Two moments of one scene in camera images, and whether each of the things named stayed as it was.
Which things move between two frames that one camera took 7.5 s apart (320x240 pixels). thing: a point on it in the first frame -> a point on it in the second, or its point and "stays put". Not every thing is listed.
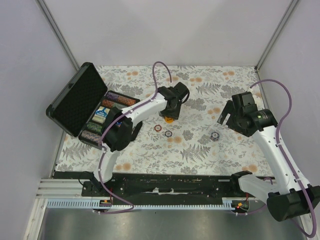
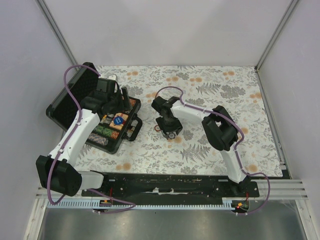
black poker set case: [81, 106] stays put
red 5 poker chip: [157, 128] stays put
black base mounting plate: [156, 186] stays put
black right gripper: [228, 109] -> [177, 127]
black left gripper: [175, 115] -> [124, 104]
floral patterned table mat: [196, 143] stays put
